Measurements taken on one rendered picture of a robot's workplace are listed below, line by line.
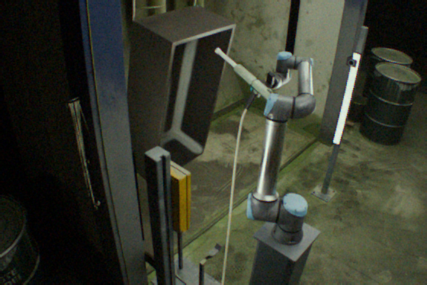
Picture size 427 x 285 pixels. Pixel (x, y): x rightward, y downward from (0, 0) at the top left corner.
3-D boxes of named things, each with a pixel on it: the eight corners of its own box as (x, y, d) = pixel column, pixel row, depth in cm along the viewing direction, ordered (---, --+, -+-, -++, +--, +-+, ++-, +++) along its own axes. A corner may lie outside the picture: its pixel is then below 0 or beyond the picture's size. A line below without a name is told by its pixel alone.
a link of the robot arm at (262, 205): (274, 228, 201) (296, 100, 174) (244, 223, 204) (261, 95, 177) (275, 214, 216) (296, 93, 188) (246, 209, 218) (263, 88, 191)
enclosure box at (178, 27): (123, 160, 288) (132, 20, 211) (174, 131, 327) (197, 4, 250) (152, 186, 274) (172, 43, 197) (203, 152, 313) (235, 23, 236)
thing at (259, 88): (262, 120, 224) (277, 93, 208) (258, 122, 222) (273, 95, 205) (210, 72, 240) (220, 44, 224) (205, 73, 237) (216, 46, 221)
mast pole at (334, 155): (320, 193, 342) (360, 26, 252) (322, 190, 345) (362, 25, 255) (324, 195, 340) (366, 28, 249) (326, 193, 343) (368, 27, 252)
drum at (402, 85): (361, 119, 469) (377, 58, 420) (401, 131, 448) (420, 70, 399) (355, 139, 425) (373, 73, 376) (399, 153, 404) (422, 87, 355)
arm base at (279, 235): (308, 232, 215) (312, 221, 210) (292, 250, 203) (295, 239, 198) (283, 218, 225) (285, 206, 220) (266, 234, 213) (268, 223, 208)
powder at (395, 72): (377, 61, 420) (377, 60, 419) (418, 72, 400) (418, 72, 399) (374, 75, 379) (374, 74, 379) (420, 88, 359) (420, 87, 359)
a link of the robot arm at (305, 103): (319, 107, 173) (314, 54, 226) (293, 104, 175) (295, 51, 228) (314, 126, 180) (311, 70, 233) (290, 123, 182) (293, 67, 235)
